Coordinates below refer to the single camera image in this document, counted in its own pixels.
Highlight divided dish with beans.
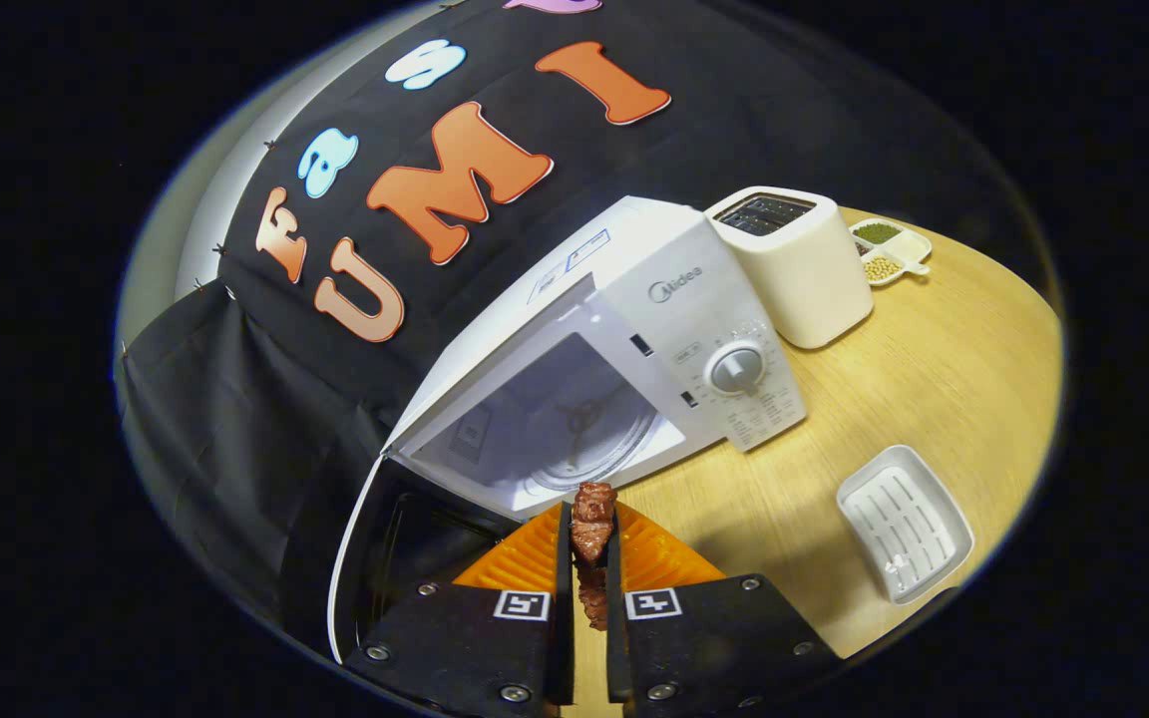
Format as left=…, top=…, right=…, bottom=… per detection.
left=849, top=217, right=933, bottom=288

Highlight white toaster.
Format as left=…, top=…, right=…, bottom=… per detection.
left=704, top=186, right=875, bottom=350

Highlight white microwave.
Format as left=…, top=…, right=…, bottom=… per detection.
left=327, top=195, right=807, bottom=664

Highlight white ribbed tray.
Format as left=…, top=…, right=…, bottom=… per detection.
left=836, top=445, right=975, bottom=606

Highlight red meat piece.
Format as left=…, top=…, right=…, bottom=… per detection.
left=571, top=482, right=619, bottom=631

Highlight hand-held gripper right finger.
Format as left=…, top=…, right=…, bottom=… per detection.
left=602, top=502, right=843, bottom=714

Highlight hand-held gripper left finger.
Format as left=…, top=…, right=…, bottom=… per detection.
left=343, top=502, right=575, bottom=718

